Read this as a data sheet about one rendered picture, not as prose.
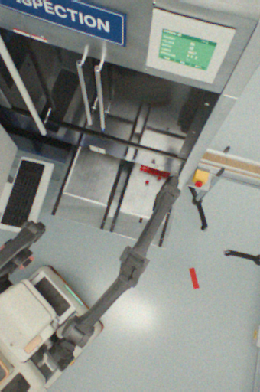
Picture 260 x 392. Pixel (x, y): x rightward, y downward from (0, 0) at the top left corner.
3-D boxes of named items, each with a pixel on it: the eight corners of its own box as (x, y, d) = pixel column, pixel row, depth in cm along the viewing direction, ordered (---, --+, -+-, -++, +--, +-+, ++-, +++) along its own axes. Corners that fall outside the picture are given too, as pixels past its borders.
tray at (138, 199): (136, 156, 209) (137, 155, 206) (178, 168, 208) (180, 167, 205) (120, 210, 200) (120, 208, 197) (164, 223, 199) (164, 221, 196)
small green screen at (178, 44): (147, 63, 113) (154, 7, 92) (212, 80, 112) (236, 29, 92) (146, 66, 112) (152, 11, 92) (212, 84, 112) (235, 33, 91)
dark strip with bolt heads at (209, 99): (171, 171, 195) (206, 89, 118) (179, 173, 195) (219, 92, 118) (170, 172, 195) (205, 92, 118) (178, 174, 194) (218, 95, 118)
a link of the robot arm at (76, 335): (58, 347, 147) (69, 353, 148) (72, 332, 143) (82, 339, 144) (65, 328, 156) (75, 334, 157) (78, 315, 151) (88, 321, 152)
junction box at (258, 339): (254, 323, 228) (259, 325, 220) (261, 326, 228) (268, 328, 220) (251, 344, 225) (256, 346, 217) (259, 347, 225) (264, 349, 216)
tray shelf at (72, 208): (74, 139, 212) (74, 138, 210) (186, 172, 210) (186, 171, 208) (47, 213, 200) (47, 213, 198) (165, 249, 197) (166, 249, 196)
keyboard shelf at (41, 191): (9, 154, 217) (8, 152, 215) (54, 164, 216) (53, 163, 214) (-16, 225, 205) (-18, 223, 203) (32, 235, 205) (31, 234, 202)
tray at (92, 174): (82, 141, 210) (81, 138, 207) (124, 153, 209) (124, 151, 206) (63, 193, 202) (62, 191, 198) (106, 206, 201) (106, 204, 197)
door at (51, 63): (12, 106, 178) (-48, 5, 121) (103, 133, 176) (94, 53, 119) (12, 107, 178) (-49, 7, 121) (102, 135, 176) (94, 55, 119)
